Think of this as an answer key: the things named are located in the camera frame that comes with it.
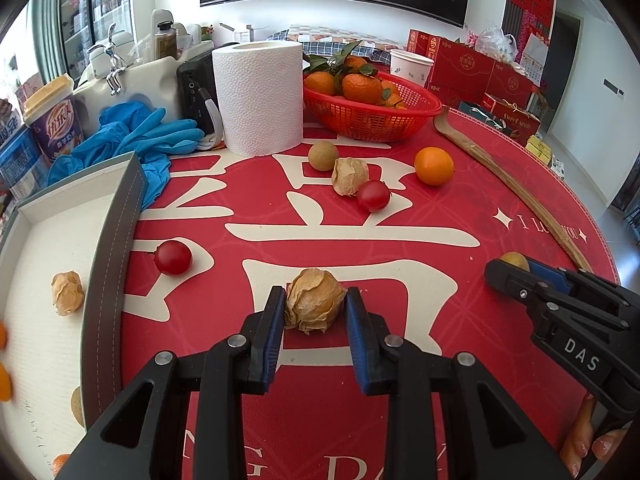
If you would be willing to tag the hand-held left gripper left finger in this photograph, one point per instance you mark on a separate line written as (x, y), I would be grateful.
(272, 332)

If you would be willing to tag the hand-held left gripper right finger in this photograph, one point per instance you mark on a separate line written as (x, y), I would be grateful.
(356, 340)

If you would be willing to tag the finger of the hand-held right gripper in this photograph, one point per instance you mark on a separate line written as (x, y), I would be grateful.
(547, 274)
(505, 277)

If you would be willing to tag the tan longan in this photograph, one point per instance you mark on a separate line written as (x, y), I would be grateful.
(76, 405)
(322, 155)
(515, 260)

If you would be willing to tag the husked physalis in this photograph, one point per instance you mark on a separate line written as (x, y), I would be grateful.
(67, 293)
(350, 176)
(314, 305)

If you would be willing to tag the red cherry tomato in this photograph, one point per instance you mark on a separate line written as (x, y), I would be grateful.
(172, 257)
(374, 196)

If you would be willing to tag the white tray with grey rim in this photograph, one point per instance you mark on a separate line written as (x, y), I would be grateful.
(45, 240)

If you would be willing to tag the person's right hand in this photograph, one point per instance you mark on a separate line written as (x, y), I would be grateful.
(580, 440)

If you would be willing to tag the red round table mat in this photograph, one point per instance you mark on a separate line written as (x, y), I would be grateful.
(400, 270)

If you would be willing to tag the wooden back scratcher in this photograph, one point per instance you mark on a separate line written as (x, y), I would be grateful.
(505, 175)

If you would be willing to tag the white printed carton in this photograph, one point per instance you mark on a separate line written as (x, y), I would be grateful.
(557, 167)

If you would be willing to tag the yellow carton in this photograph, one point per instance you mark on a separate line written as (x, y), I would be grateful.
(539, 149)

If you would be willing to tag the dark green gift bag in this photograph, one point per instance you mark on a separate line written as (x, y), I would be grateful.
(475, 110)

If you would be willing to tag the red plastic basket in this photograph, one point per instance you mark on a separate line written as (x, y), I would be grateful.
(370, 120)

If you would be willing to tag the stack of red gift boxes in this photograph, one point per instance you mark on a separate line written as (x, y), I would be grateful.
(465, 70)

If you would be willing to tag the white paper cup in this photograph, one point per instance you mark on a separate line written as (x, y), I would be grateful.
(411, 70)

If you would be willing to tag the white toilet paper roll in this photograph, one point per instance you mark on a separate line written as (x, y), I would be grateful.
(260, 100)

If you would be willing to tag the clear plastic bag with flowers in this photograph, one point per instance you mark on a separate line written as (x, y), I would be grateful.
(492, 42)

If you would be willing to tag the pile of leafy tangerines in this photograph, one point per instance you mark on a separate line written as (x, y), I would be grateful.
(360, 85)

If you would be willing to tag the blue nitrile gloves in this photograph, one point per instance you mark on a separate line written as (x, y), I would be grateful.
(130, 135)

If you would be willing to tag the blue plaid cloth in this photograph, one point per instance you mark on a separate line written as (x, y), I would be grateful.
(380, 50)

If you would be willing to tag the black radio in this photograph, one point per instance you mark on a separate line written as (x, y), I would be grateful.
(195, 80)

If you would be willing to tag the white handbag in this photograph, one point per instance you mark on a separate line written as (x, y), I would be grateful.
(145, 90)

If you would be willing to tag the orange patterned board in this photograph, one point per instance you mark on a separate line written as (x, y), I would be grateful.
(345, 34)

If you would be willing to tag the purple milk tea cup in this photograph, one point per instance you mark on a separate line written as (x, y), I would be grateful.
(57, 125)

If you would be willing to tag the small white carton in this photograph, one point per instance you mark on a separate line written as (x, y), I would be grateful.
(242, 34)

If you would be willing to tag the blue drink can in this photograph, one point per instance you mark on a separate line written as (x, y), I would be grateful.
(22, 165)

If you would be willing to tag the silver figure charm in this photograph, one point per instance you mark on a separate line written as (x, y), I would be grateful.
(115, 70)

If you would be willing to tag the green potted plant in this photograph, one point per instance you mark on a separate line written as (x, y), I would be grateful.
(207, 32)

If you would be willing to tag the brown pump bottle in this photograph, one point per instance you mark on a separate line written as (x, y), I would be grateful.
(165, 42)

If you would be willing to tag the snack packets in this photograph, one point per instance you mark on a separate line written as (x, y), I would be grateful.
(10, 117)

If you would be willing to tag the glass display cabinet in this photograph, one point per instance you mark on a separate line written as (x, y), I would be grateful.
(95, 5)

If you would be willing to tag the grey-green curtain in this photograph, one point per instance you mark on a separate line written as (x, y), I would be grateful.
(47, 35)

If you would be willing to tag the black wall switch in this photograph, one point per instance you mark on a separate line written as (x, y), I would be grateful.
(614, 87)

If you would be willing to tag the wall calendar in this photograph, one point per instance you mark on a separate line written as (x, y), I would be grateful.
(534, 55)

